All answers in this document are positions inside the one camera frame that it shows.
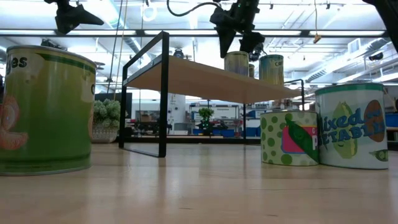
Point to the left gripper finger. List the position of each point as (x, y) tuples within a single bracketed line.
[(73, 18)]

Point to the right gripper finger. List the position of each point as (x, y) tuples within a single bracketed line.
[(225, 40), (252, 40)]

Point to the yellow-green tin can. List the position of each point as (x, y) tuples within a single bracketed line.
[(236, 63)]

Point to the carrots tin can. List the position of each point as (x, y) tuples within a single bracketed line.
[(270, 70)]

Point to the green dotted peas can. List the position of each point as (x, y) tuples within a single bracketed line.
[(273, 140)]

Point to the green oranges tin can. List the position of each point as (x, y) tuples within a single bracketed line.
[(46, 118)]

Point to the mixed vegetables tin can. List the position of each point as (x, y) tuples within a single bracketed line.
[(351, 130)]

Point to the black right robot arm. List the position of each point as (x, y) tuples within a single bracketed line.
[(390, 18)]

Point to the black ceiling spotlights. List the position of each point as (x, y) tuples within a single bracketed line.
[(51, 44)]

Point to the black disc ceiling lamp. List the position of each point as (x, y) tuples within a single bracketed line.
[(99, 63)]

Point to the small dark green plant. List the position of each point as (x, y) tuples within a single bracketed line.
[(206, 116)]

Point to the white building pillar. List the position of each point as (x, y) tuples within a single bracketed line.
[(177, 112)]

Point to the black monitor panel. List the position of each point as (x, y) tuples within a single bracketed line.
[(127, 102)]

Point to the white ceiling air vent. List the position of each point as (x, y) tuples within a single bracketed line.
[(354, 46)]

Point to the pale green plant white pot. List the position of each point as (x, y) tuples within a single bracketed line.
[(105, 130)]

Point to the black ceiling speaker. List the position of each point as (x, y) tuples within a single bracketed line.
[(376, 56)]

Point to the large blue storage bin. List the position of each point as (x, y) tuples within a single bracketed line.
[(392, 120)]

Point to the black frame wooden shelf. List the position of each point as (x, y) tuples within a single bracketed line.
[(202, 81)]

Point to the black overhead frame beam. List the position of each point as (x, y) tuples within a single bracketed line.
[(140, 32)]

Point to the white wall board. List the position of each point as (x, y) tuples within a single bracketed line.
[(224, 112)]

